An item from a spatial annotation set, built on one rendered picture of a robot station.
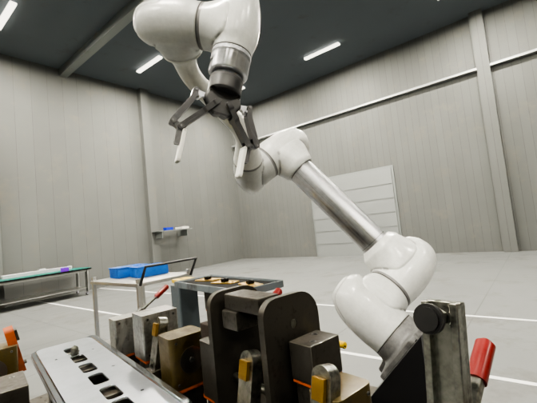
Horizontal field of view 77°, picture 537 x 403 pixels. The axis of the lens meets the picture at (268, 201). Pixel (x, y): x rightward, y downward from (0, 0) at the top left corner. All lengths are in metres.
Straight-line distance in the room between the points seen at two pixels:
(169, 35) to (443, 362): 0.79
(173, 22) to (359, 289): 0.88
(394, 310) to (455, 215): 10.01
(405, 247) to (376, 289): 0.18
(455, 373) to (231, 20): 0.73
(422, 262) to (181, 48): 0.94
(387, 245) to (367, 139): 10.85
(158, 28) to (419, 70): 11.25
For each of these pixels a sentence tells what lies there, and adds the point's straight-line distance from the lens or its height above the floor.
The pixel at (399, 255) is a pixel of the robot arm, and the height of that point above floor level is 1.17.
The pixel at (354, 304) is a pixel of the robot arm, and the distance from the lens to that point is 1.12.
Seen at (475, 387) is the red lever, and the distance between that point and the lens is 0.48.
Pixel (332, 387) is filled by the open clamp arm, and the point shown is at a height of 1.09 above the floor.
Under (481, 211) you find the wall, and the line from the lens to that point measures 10.99.
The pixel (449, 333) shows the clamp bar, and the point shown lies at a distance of 0.41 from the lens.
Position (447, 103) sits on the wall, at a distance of 11.44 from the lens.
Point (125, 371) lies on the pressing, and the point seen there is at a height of 1.00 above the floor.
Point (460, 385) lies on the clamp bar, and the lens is 0.41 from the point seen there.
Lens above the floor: 1.31
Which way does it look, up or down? 4 degrees up
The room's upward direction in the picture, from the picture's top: 6 degrees counter-clockwise
